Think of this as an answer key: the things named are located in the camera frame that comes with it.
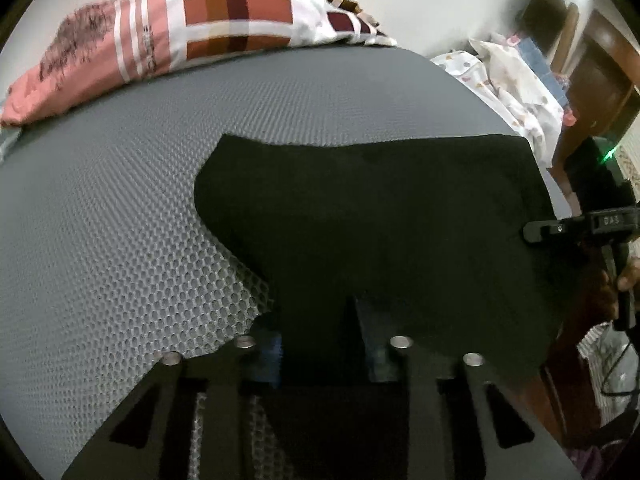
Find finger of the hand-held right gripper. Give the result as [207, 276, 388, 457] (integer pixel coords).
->
[522, 216, 592, 247]

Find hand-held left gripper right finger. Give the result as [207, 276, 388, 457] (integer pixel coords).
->
[354, 296, 584, 480]

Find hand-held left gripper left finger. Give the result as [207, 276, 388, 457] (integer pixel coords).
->
[62, 329, 283, 480]

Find black pants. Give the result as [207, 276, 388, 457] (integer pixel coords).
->
[192, 132, 581, 401]

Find person's right hand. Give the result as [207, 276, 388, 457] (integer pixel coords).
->
[597, 257, 640, 321]

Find white floral printed cloth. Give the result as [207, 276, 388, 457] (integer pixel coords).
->
[431, 35, 567, 167]

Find brown wooden furniture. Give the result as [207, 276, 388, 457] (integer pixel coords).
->
[520, 0, 640, 166]

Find blue checked cloth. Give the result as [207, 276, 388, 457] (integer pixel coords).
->
[516, 37, 569, 107]

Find grey mesh mat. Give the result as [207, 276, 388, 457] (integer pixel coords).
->
[0, 44, 573, 480]

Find purple printed clothing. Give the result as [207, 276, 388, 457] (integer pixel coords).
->
[567, 442, 626, 480]

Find pale grey bed sheet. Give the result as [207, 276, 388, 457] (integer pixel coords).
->
[0, 126, 23, 163]

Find pink plaid blanket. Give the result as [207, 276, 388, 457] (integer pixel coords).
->
[0, 0, 399, 129]

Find black cable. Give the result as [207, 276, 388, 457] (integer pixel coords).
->
[599, 327, 640, 398]

